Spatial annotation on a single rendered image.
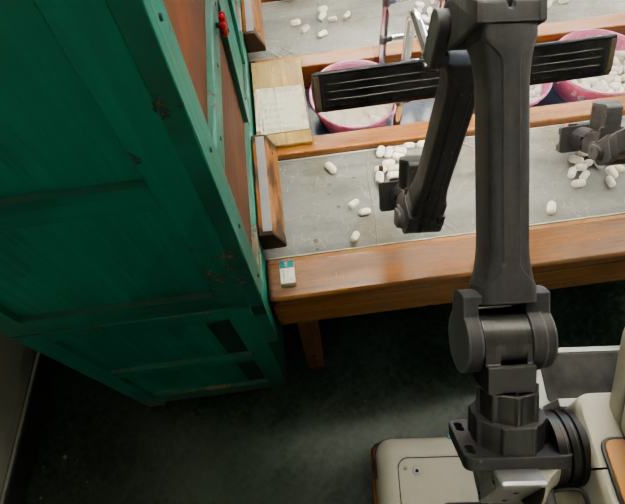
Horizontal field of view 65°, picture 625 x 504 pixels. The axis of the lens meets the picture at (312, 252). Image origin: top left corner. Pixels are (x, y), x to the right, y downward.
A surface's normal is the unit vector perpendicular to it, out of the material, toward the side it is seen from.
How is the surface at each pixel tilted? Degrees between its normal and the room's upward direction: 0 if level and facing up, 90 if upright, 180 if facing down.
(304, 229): 0
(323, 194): 0
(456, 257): 0
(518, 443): 37
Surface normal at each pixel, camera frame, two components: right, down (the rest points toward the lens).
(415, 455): -0.06, -0.46
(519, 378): 0.04, 0.16
